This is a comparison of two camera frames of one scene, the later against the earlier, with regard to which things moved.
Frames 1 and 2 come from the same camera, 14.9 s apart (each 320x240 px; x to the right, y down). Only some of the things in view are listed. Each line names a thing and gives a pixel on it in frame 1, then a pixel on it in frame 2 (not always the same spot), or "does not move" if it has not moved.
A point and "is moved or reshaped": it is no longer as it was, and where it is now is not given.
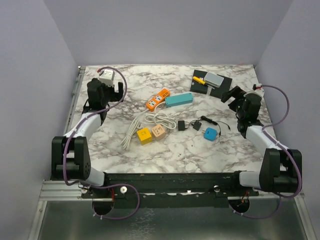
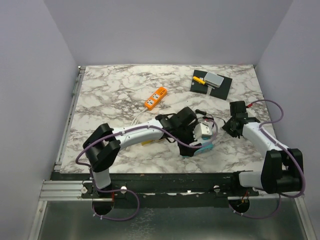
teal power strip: x=173 y=100 → x=205 y=146
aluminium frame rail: x=53 y=190 does not move
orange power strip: x=159 y=98 is moved or reshaped
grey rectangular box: x=213 y=79 does not move
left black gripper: x=115 y=95 → x=186 y=151
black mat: x=198 y=87 does not move
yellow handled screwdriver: x=199 y=80 does not move
